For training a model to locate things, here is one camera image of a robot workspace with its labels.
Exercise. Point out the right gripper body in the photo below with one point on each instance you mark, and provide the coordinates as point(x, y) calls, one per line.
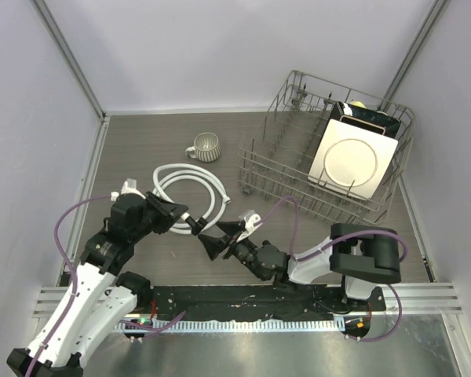
point(246, 250)

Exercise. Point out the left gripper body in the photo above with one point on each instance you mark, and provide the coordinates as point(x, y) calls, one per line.
point(155, 218)

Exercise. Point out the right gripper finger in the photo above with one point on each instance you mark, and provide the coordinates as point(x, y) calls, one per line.
point(214, 245)
point(232, 228)

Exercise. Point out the black T-shaped hose connector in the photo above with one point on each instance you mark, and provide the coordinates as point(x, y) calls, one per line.
point(197, 226)

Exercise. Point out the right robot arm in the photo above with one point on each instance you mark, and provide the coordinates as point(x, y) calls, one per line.
point(365, 257)

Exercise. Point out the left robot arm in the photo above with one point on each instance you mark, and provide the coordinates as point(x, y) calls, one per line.
point(100, 293)

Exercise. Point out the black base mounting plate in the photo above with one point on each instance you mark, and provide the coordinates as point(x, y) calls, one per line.
point(255, 302)

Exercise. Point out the striped ceramic mug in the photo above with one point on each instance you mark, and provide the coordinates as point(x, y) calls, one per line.
point(206, 148)

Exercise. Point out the white square plate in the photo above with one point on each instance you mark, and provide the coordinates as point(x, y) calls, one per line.
point(351, 160)

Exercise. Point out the yellow-green cup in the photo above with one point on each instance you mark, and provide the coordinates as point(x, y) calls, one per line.
point(358, 104)

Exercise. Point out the black square plate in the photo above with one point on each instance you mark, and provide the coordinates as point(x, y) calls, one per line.
point(364, 118)

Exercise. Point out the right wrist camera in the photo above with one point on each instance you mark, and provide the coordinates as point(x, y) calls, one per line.
point(250, 222)

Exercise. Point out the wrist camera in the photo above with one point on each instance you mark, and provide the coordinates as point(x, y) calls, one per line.
point(128, 187)
point(250, 222)

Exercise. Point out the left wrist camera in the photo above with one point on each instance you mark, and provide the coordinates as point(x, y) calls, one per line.
point(128, 187)

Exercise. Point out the grey wire dish rack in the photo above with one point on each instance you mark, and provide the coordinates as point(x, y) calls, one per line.
point(276, 158)

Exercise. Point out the white slotted cable duct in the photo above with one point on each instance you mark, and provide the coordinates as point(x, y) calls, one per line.
point(213, 326)

